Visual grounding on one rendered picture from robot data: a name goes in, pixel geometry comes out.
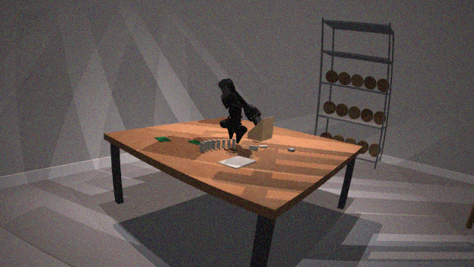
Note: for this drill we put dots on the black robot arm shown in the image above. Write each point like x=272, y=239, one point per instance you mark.
x=234, y=101

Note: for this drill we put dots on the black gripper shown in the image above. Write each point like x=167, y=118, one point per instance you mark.
x=238, y=129

